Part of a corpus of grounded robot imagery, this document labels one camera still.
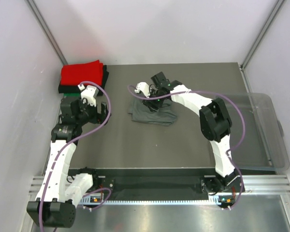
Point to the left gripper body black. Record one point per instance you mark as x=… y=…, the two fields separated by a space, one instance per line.
x=89 y=113

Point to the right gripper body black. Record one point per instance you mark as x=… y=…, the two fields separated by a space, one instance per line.
x=154 y=104

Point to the grey t shirt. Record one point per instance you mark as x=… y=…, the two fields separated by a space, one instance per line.
x=142 y=114

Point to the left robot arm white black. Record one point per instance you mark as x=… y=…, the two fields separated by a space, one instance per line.
x=55 y=203

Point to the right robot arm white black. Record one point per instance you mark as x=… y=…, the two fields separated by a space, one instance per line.
x=215 y=124

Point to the green folded t shirt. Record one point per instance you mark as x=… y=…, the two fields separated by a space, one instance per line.
x=71 y=95

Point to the black folded t shirt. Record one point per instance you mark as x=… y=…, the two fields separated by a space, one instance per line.
x=75 y=90

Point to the red folded t shirt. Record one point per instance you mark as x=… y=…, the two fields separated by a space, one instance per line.
x=74 y=74

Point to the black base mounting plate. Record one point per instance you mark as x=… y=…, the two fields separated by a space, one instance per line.
x=154 y=183

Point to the clear plastic bin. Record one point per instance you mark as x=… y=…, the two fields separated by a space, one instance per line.
x=263 y=147

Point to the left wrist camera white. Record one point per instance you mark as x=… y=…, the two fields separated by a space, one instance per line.
x=88 y=94

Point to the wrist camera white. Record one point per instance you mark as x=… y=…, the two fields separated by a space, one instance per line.
x=142 y=87
x=88 y=94

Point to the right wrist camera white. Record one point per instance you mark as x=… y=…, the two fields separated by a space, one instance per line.
x=142 y=87

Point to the left corner aluminium post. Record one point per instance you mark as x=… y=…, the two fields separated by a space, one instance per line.
x=46 y=30

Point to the corner aluminium post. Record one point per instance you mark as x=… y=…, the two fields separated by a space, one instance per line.
x=46 y=30
x=278 y=5

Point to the slotted cable duct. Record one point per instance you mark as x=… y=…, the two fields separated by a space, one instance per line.
x=95 y=200

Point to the aluminium frame rail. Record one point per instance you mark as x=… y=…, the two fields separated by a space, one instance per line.
x=266 y=184

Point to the right corner aluminium post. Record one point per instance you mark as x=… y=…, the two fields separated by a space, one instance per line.
x=278 y=5

